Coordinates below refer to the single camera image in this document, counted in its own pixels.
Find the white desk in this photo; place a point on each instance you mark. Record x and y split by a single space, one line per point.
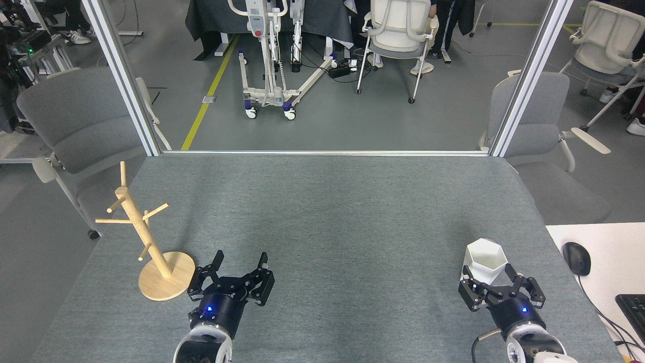
615 252

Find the metal equipment cart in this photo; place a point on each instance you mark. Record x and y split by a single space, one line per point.
30 50

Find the white mesh office chair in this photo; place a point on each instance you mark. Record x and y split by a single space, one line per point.
400 30
609 35

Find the table with dark cloth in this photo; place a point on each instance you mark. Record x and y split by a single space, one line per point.
322 20

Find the wooden cup rack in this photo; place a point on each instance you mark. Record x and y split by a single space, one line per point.
166 282

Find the white stand on wheels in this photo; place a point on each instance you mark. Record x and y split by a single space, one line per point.
276 93

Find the black keyboard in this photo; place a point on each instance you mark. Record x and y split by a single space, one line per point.
634 310

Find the person's white shoe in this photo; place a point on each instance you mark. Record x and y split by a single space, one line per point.
422 68
375 60
637 126
608 97

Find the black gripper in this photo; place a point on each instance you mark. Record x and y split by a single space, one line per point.
224 305
514 312

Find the black computer mouse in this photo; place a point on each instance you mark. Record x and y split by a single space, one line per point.
577 258

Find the silver frame rail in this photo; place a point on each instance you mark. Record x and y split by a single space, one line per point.
322 153

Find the silver frame post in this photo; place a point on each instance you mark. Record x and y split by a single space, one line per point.
529 75
121 65

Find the grey upholstered chair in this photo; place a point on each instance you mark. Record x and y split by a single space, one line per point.
85 121
541 116

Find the person with white shoes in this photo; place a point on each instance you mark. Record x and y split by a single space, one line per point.
76 36

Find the white hexagonal cup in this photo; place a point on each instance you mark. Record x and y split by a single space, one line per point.
486 254

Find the black power strip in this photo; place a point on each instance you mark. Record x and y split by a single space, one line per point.
340 70

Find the person in dark trousers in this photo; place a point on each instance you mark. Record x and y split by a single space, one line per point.
448 25

